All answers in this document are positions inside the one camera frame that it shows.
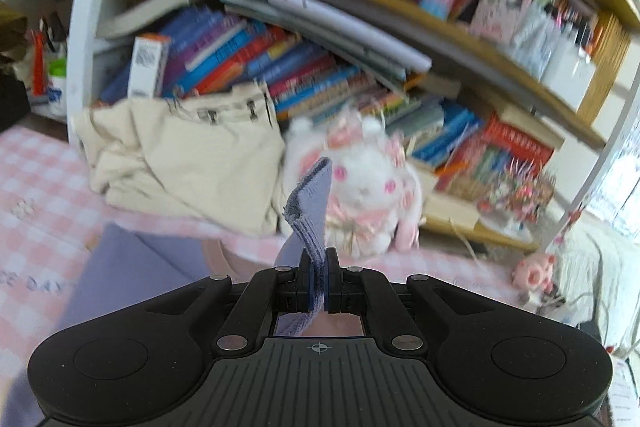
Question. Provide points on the white medicine box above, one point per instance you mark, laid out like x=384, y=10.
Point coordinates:
x=148, y=64

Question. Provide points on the cream t-shirt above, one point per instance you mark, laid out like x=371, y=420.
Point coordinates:
x=213, y=157

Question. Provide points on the white pink plush bunny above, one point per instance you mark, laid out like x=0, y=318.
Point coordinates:
x=376, y=201

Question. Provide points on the pink checked cartoon desk mat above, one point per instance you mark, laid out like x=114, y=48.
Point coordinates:
x=50, y=223

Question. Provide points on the purple knit sweater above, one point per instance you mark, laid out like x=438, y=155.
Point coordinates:
x=130, y=267

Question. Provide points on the row of colourful books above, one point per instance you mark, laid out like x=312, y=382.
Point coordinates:
x=476, y=144

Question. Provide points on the small pink pig toy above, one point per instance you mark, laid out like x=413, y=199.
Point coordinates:
x=534, y=273

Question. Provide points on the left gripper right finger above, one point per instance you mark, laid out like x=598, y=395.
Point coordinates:
x=368, y=294

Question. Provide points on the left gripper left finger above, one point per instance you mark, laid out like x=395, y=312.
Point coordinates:
x=255, y=313

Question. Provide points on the white green-lid jar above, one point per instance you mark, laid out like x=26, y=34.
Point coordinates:
x=57, y=86

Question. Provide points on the white wooden bookshelf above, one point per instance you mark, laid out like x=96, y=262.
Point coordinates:
x=584, y=160

